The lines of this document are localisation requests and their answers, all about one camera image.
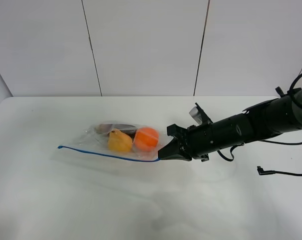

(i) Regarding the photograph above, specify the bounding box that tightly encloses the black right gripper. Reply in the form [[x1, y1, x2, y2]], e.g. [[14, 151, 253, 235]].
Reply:
[[158, 124, 211, 162]]

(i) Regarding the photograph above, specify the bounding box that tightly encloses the clear zip bag blue seal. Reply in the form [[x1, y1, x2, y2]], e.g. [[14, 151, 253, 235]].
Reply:
[[57, 121, 173, 163]]

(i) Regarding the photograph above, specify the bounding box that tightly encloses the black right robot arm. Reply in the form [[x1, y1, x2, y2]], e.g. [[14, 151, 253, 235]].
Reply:
[[158, 88, 302, 162]]

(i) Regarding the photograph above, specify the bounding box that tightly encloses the orange fruit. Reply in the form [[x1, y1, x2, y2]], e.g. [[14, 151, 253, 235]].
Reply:
[[134, 127, 159, 152]]

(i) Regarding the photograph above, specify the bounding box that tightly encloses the dark purple eggplant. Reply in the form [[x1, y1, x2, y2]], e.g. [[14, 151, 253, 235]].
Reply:
[[94, 123, 137, 138]]

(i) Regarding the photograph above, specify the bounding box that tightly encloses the yellow pear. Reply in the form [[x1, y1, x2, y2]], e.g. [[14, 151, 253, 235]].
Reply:
[[108, 128, 133, 153]]

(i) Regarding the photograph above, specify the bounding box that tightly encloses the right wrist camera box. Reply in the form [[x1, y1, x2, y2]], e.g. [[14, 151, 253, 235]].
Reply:
[[189, 103, 213, 125]]

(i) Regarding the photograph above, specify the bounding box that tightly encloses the black loose connector cable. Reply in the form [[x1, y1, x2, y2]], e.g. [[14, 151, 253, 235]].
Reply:
[[257, 165, 302, 177]]

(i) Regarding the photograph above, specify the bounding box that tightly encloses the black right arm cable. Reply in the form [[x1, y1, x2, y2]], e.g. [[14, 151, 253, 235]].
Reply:
[[215, 69, 302, 162]]

